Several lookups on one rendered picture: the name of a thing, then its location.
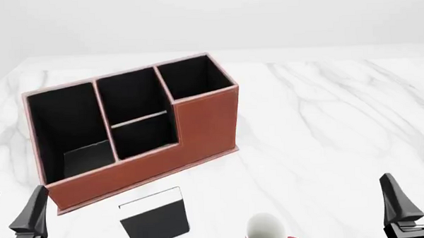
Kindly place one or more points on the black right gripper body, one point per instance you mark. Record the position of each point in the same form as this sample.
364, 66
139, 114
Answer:
414, 231

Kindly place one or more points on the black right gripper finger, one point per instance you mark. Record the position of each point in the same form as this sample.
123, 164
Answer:
398, 202

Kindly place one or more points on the red-brown desk caddy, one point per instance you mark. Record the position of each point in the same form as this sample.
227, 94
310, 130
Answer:
205, 124

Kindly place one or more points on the red and white mug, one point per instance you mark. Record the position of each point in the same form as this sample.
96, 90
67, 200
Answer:
265, 228

